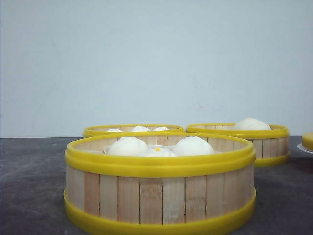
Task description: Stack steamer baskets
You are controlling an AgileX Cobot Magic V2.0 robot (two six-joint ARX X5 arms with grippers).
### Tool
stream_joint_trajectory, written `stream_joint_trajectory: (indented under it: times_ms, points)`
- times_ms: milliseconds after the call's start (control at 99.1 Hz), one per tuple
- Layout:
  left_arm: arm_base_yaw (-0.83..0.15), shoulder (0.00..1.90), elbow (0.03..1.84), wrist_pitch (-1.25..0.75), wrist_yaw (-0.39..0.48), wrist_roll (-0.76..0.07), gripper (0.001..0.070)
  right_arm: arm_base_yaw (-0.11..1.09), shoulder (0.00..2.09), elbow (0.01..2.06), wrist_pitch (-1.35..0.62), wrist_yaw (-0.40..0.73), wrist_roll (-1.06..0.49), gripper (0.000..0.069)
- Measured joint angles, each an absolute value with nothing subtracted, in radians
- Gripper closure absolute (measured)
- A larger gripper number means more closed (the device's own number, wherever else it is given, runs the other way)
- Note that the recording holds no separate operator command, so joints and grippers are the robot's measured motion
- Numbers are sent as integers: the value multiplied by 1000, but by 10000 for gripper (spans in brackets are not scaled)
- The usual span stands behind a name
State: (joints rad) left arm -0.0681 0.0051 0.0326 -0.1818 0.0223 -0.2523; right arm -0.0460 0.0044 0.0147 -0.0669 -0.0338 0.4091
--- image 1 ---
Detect yellow rimmed steamer lid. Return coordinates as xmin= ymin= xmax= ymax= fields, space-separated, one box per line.
xmin=302 ymin=132 xmax=313 ymax=150

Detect right bun back basket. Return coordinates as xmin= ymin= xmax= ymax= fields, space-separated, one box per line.
xmin=153 ymin=127 xmax=169 ymax=131

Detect middle bun back basket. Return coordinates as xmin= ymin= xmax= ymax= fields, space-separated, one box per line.
xmin=130 ymin=126 xmax=150 ymax=132

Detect yellow dotted bun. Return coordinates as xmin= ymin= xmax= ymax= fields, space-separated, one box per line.
xmin=139 ymin=147 xmax=176 ymax=157

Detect left bun front basket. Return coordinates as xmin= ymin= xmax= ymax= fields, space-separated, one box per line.
xmin=107 ymin=137 xmax=148 ymax=156

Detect right bun front basket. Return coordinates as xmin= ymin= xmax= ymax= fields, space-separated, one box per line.
xmin=173 ymin=136 xmax=215 ymax=156

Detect left bun back basket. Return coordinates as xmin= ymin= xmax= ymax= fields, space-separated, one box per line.
xmin=106 ymin=128 xmax=123 ymax=132

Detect front bamboo steamer basket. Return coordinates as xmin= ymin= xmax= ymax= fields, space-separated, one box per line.
xmin=64 ymin=133 xmax=256 ymax=235

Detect large bun right basket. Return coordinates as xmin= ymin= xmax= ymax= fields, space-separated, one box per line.
xmin=233 ymin=117 xmax=271 ymax=130

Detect white plate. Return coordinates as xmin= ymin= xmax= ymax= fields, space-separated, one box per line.
xmin=297 ymin=144 xmax=313 ymax=154

